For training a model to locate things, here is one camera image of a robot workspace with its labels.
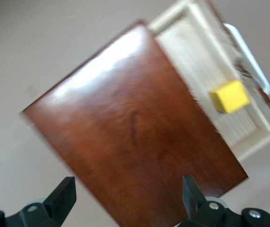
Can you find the light wooden drawer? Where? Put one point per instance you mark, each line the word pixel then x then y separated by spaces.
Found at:
pixel 196 59

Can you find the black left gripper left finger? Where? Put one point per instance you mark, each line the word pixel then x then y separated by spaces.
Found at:
pixel 54 205

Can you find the dark brown wooden drawer box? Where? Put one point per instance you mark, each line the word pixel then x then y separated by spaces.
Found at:
pixel 125 130

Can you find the yellow wooden block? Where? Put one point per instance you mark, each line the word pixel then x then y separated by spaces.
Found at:
pixel 229 97

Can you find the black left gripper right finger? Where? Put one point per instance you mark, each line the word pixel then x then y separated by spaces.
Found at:
pixel 208 212

